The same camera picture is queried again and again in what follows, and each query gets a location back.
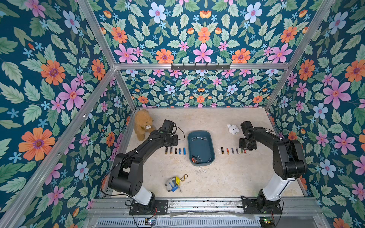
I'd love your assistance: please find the teal plastic storage box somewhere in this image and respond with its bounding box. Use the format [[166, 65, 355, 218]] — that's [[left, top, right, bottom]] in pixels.
[[187, 131, 215, 166]]

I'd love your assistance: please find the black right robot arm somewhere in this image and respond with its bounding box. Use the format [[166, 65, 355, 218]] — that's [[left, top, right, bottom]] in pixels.
[[240, 121, 308, 206]]

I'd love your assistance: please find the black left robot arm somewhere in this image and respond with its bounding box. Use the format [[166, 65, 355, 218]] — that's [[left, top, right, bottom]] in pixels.
[[108, 130, 178, 206]]

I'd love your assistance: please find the white plush toy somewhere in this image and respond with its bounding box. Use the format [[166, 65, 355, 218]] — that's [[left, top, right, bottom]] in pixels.
[[227, 124, 240, 135]]

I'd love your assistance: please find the brown teddy bear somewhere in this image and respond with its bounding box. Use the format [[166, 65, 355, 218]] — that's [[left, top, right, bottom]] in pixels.
[[134, 109, 156, 141]]

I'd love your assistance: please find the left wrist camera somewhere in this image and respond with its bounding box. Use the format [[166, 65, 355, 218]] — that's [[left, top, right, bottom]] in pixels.
[[160, 119, 175, 134]]

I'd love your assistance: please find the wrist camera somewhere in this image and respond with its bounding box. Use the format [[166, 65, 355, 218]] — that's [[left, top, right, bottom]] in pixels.
[[240, 121, 254, 137], [160, 119, 175, 134]]

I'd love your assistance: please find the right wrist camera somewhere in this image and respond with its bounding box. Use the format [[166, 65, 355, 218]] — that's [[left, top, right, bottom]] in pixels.
[[240, 121, 254, 137]]

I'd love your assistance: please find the keychain toy with yellow cap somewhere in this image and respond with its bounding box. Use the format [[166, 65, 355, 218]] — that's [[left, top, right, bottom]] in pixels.
[[165, 174, 189, 192]]

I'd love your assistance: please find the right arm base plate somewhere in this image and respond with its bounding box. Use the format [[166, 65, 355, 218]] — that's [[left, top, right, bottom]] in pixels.
[[241, 196, 282, 215]]

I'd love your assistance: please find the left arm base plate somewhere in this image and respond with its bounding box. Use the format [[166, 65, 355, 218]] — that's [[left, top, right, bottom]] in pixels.
[[129, 199, 169, 216]]

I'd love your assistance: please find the black hook rail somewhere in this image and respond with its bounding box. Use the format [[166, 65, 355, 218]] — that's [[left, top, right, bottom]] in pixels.
[[170, 63, 231, 71]]

